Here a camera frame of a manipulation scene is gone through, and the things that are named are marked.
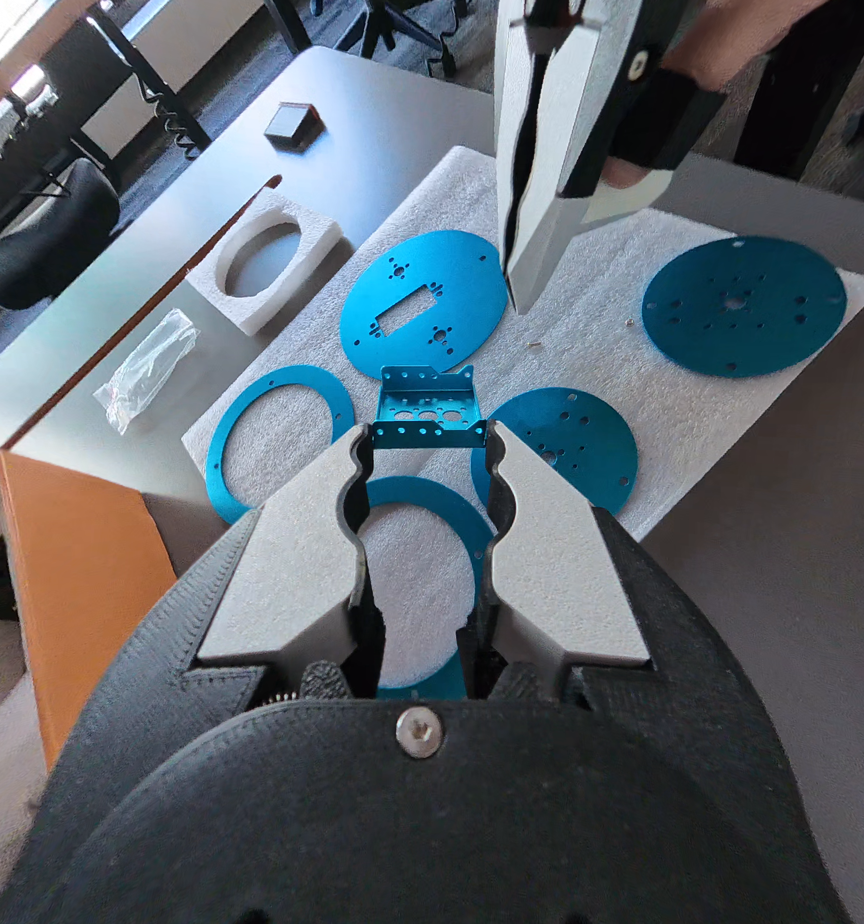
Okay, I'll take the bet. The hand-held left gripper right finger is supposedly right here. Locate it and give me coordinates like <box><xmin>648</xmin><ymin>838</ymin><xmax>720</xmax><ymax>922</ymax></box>
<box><xmin>459</xmin><ymin>421</ymin><xmax>651</xmax><ymax>700</ymax></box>

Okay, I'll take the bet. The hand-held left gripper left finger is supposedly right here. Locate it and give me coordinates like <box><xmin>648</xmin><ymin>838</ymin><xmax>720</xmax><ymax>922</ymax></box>
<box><xmin>198</xmin><ymin>423</ymin><xmax>393</xmax><ymax>700</ymax></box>

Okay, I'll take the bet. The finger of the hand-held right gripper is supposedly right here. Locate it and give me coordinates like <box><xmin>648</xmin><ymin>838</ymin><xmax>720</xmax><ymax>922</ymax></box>
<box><xmin>510</xmin><ymin>0</ymin><xmax>646</xmax><ymax>316</ymax></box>
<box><xmin>493</xmin><ymin>0</ymin><xmax>548</xmax><ymax>286</ymax></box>

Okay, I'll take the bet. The small blue perforated disc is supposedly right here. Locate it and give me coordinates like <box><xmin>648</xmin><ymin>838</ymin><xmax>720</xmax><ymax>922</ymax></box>
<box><xmin>470</xmin><ymin>387</ymin><xmax>638</xmax><ymax>515</ymax></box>
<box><xmin>641</xmin><ymin>236</ymin><xmax>848</xmax><ymax>378</ymax></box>

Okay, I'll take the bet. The blue metal U bracket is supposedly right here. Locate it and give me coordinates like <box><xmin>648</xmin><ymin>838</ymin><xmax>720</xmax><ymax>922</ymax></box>
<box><xmin>370</xmin><ymin>364</ymin><xmax>489</xmax><ymax>450</ymax></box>

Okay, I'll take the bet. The person's right hand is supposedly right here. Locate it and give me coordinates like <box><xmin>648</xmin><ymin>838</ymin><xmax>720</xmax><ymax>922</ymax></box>
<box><xmin>604</xmin><ymin>0</ymin><xmax>830</xmax><ymax>190</ymax></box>

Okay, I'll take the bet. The black office chair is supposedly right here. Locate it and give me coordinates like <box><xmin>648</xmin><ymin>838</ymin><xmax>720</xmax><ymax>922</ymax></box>
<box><xmin>309</xmin><ymin>0</ymin><xmax>469</xmax><ymax>77</ymax></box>

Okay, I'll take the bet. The white foam mat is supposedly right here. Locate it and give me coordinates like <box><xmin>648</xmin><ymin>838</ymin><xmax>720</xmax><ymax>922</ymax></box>
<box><xmin>181</xmin><ymin>146</ymin><xmax>864</xmax><ymax>701</ymax></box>

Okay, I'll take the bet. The blue disc with rectangular slot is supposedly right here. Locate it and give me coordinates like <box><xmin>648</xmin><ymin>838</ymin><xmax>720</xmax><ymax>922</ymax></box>
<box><xmin>340</xmin><ymin>231</ymin><xmax>508</xmax><ymax>380</ymax></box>

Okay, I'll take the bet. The orange cardboard box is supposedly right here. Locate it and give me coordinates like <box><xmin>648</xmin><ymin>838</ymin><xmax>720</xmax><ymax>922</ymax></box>
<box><xmin>0</xmin><ymin>451</ymin><xmax>180</xmax><ymax>770</ymax></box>

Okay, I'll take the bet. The small black box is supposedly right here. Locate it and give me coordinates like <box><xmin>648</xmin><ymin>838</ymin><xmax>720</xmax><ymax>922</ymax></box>
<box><xmin>264</xmin><ymin>103</ymin><xmax>325</xmax><ymax>153</ymax></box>

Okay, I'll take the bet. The white foam block with hole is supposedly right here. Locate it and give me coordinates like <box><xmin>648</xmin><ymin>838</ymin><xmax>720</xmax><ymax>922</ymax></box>
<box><xmin>185</xmin><ymin>191</ymin><xmax>344</xmax><ymax>338</ymax></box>

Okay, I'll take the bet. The long thin brown strip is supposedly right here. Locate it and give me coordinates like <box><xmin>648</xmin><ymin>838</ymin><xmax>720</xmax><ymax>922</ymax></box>
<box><xmin>0</xmin><ymin>173</ymin><xmax>283</xmax><ymax>452</ymax></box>

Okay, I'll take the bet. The clear plastic bag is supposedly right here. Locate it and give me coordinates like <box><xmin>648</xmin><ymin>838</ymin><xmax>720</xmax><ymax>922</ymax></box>
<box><xmin>93</xmin><ymin>308</ymin><xmax>200</xmax><ymax>436</ymax></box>

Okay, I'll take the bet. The black saddle stool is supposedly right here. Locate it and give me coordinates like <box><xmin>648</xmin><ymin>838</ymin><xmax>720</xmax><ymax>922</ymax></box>
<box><xmin>0</xmin><ymin>157</ymin><xmax>123</xmax><ymax>311</ymax></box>

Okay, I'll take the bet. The blue metal ring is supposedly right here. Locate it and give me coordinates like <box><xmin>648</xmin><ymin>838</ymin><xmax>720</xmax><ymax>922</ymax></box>
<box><xmin>363</xmin><ymin>476</ymin><xmax>499</xmax><ymax>701</ymax></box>
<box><xmin>204</xmin><ymin>364</ymin><xmax>355</xmax><ymax>526</ymax></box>

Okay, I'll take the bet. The coiled black cable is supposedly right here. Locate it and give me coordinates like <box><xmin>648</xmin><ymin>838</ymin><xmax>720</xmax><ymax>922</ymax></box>
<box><xmin>142</xmin><ymin>61</ymin><xmax>196</xmax><ymax>158</ymax></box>

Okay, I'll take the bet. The black desk frame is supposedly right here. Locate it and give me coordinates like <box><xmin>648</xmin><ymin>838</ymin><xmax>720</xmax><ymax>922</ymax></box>
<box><xmin>0</xmin><ymin>0</ymin><xmax>213</xmax><ymax>246</ymax></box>

